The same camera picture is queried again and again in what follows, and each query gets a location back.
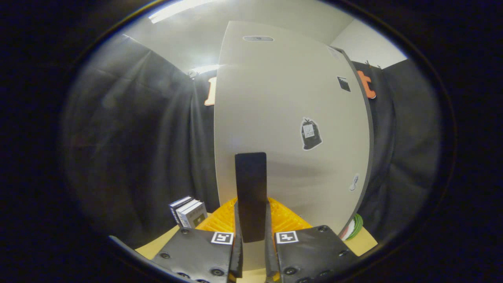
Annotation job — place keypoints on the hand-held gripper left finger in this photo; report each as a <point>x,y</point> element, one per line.
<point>238,255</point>

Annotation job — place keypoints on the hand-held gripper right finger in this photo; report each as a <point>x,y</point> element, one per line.
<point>270,255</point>

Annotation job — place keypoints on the white shoe cabinet door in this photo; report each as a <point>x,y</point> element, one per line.
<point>283,98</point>

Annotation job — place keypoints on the white book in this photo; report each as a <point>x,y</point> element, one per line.
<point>195,216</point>
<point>185,208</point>

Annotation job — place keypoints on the dark blue book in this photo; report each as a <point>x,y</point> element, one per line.
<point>177,204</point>

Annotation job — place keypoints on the green white striped object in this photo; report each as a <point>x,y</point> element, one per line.
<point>355,228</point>

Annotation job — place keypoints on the black backdrop cloth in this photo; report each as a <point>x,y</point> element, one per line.
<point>129,137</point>

